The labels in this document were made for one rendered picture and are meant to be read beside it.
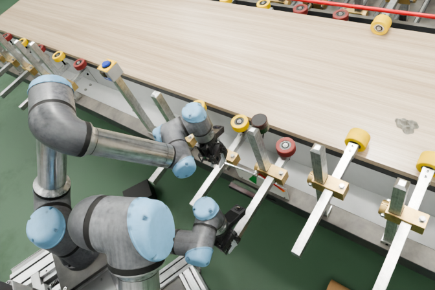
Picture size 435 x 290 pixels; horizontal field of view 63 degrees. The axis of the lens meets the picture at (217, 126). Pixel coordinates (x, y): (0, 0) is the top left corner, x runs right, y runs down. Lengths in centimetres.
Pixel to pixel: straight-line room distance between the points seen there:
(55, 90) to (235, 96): 93
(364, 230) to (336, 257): 72
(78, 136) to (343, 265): 167
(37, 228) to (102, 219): 54
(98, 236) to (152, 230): 11
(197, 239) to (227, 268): 121
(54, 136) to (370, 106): 119
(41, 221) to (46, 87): 44
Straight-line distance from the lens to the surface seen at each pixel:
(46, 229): 124
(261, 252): 227
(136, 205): 72
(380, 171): 152
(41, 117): 97
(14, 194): 350
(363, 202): 166
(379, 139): 149
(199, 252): 108
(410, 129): 151
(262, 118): 129
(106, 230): 73
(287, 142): 149
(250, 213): 141
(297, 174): 173
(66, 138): 95
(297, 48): 187
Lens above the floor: 212
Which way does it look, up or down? 49 degrees down
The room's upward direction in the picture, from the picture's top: 25 degrees counter-clockwise
